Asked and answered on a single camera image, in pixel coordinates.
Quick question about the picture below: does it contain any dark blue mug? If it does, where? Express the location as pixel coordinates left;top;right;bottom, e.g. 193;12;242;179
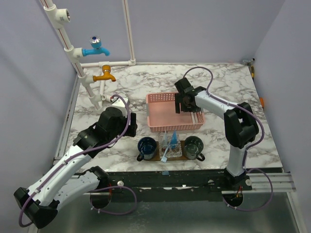
137;137;157;162

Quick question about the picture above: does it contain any white pink toothbrush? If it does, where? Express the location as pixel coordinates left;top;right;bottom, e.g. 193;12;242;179
191;113;198;124

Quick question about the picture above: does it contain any pink perforated plastic basket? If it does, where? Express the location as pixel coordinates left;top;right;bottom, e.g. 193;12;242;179
146;92;205;133

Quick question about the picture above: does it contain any brown oval wooden tray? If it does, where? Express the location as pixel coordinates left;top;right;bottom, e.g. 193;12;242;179
149;140;189;162

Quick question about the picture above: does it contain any dark green ceramic mug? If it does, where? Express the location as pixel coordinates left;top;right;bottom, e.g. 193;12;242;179
184;136;205;162

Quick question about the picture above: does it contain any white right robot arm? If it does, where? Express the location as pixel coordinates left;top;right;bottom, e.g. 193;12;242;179
174;78;259;190

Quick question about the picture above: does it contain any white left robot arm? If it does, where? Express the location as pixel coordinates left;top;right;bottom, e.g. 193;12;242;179
14;106;138;229

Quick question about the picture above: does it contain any orange plastic faucet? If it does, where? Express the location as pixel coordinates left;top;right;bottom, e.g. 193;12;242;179
93;65;116;82

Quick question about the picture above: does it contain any yellow black tool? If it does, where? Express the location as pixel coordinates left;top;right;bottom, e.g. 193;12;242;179
250;58;255;79

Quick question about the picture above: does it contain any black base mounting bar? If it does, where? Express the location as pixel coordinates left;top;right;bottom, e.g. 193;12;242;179
90;166;252;205

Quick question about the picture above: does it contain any blue plastic faucet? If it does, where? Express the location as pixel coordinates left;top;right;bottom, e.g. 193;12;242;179
82;36;110;57

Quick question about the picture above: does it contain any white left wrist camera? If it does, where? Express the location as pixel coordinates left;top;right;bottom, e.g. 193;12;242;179
110;97;130;117

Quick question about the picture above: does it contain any orange clip on wall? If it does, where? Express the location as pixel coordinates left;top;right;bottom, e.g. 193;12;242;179
259;97;264;108

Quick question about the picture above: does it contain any white pvc pipe frame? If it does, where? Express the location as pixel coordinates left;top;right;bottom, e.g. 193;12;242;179
40;0;136;112

